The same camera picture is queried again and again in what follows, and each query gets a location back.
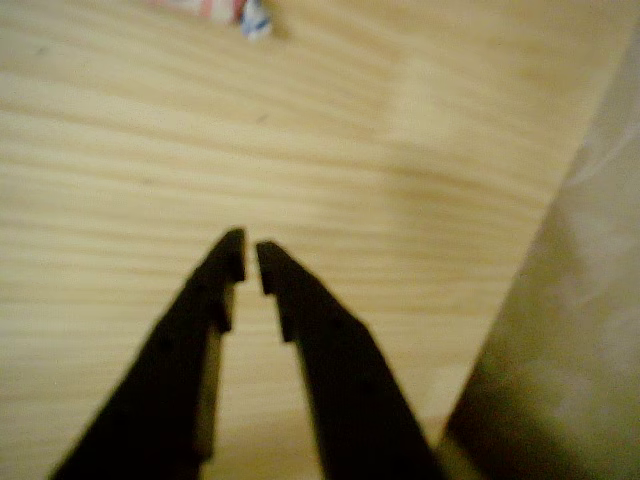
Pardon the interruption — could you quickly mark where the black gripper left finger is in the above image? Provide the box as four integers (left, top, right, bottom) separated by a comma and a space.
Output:
48, 227, 247, 480

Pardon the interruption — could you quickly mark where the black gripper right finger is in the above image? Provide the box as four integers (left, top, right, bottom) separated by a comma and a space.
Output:
256, 240, 447, 480

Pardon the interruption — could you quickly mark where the candy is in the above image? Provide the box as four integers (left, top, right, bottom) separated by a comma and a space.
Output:
144, 0, 274, 41

